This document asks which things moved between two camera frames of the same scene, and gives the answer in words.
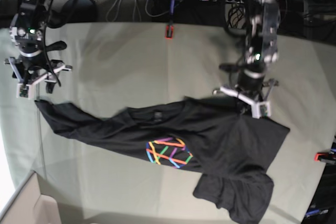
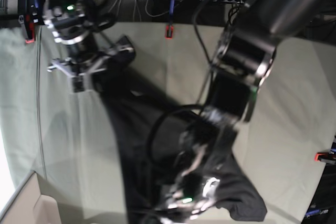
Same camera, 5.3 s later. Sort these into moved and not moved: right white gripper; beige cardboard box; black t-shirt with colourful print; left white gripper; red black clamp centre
Moved: black t-shirt with colourful print; right white gripper; left white gripper
Not moved: red black clamp centre; beige cardboard box
